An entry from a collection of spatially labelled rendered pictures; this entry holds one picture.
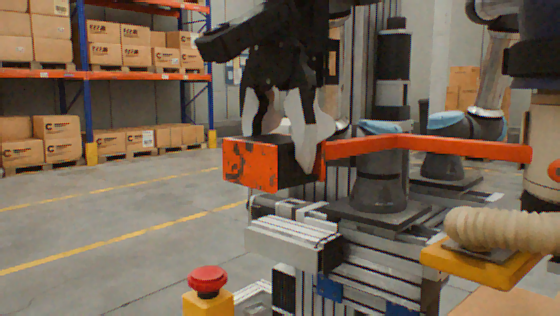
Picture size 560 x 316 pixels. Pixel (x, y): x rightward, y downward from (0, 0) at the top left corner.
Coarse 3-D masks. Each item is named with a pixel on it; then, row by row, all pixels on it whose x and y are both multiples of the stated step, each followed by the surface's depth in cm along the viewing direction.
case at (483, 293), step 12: (480, 288) 85; (492, 288) 85; (516, 288) 85; (468, 300) 80; (480, 300) 80; (492, 300) 80; (504, 300) 80; (516, 300) 80; (528, 300) 80; (540, 300) 80; (552, 300) 80; (456, 312) 76; (468, 312) 76; (480, 312) 76; (492, 312) 76; (504, 312) 76; (516, 312) 76; (528, 312) 76; (540, 312) 76; (552, 312) 76
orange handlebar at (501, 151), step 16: (336, 144) 53; (352, 144) 55; (368, 144) 58; (384, 144) 61; (400, 144) 63; (416, 144) 61; (432, 144) 59; (448, 144) 57; (464, 144) 56; (480, 144) 54; (496, 144) 53; (512, 144) 52; (512, 160) 52; (528, 160) 50
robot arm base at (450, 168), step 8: (432, 152) 145; (424, 160) 149; (432, 160) 145; (440, 160) 143; (448, 160) 143; (456, 160) 143; (424, 168) 150; (432, 168) 144; (440, 168) 143; (448, 168) 143; (456, 168) 143; (424, 176) 147; (432, 176) 144; (440, 176) 143; (448, 176) 142; (456, 176) 142
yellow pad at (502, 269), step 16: (448, 240) 51; (432, 256) 48; (448, 256) 47; (464, 256) 47; (480, 256) 47; (496, 256) 46; (512, 256) 47; (528, 256) 47; (544, 256) 51; (448, 272) 47; (464, 272) 46; (480, 272) 44; (496, 272) 43; (512, 272) 43; (496, 288) 43
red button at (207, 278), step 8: (192, 272) 72; (200, 272) 72; (208, 272) 72; (216, 272) 72; (224, 272) 73; (192, 280) 70; (200, 280) 69; (208, 280) 69; (216, 280) 70; (224, 280) 71; (192, 288) 69; (200, 288) 69; (208, 288) 69; (216, 288) 69; (200, 296) 71; (208, 296) 71; (216, 296) 71
